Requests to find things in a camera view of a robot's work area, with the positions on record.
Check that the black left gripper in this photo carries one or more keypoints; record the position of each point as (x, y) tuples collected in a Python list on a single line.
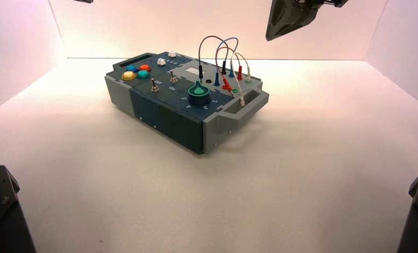
[(84, 1)]

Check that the yellow push button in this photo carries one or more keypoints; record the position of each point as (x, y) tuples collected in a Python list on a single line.
[(128, 75)]

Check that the green push button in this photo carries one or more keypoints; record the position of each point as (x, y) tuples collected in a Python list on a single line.
[(143, 74)]

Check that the green rotary knob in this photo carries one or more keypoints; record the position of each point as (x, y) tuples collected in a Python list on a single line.
[(198, 94)]

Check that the small white display window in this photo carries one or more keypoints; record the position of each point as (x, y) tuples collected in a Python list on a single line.
[(193, 70)]

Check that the blue push button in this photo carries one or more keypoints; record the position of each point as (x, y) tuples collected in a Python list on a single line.
[(131, 68)]

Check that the grey and blue control box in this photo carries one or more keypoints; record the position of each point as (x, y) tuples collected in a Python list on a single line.
[(170, 118)]

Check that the metal toggle switch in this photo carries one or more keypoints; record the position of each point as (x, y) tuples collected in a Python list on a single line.
[(173, 78), (154, 87)]

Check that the white square key switch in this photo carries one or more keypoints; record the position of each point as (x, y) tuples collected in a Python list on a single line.
[(161, 61), (172, 53)]

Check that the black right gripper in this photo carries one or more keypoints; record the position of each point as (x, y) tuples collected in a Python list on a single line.
[(334, 2)]

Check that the red push button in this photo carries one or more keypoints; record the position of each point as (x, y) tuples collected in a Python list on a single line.
[(145, 67)]

